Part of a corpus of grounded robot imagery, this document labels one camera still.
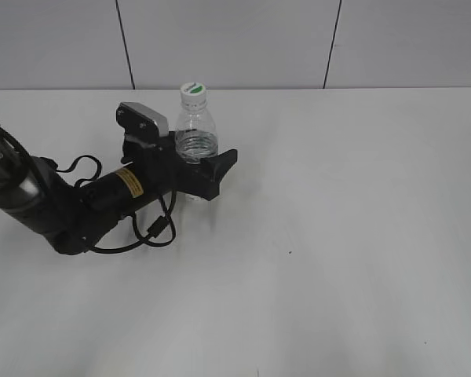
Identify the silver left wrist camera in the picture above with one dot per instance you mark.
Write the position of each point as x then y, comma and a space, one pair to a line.
141, 119

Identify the white green bottle cap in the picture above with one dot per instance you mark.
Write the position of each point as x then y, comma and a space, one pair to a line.
193, 94

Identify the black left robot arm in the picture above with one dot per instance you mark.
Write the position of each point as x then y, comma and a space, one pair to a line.
112, 213

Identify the clear plastic water bottle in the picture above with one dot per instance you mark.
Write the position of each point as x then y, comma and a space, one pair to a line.
195, 134

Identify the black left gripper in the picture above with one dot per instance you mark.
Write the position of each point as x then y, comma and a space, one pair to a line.
168, 171

